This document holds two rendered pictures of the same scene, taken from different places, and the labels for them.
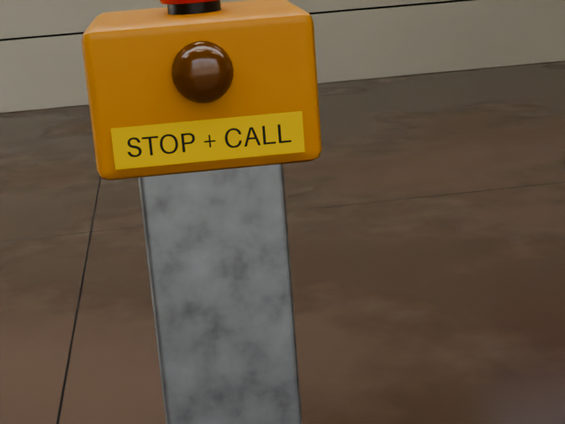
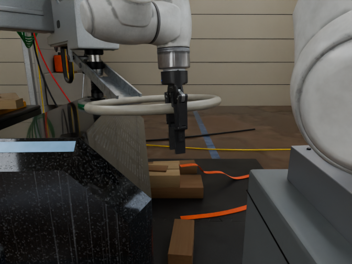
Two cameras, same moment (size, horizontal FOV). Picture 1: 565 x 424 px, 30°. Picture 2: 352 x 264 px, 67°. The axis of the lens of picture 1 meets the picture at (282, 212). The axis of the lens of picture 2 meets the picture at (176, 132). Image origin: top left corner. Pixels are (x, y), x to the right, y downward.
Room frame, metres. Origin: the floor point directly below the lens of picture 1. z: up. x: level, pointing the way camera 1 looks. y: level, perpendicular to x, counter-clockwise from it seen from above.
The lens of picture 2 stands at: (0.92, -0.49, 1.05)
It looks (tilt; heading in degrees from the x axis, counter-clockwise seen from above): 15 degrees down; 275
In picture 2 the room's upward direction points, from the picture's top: straight up
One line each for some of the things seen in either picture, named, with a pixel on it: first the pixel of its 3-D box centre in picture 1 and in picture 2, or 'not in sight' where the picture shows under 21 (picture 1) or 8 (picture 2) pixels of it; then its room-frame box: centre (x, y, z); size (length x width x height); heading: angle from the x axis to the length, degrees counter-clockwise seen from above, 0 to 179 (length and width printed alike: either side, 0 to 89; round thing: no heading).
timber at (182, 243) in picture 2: not in sight; (182, 244); (1.00, -1.71, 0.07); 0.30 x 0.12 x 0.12; 89
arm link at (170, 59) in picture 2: not in sight; (173, 59); (1.00, -1.24, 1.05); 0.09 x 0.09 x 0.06
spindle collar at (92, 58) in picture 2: not in sight; (92, 46); (1.51, -1.95, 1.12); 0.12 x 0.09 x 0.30; 130
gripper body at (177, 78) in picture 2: not in sight; (174, 86); (1.00, -1.24, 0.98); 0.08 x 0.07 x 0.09; 115
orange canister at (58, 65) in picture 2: not in sight; (64, 63); (3.13, -4.71, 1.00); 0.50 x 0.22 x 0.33; 96
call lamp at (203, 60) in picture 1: (203, 71); not in sight; (0.54, 0.04, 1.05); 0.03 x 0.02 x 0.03; 95
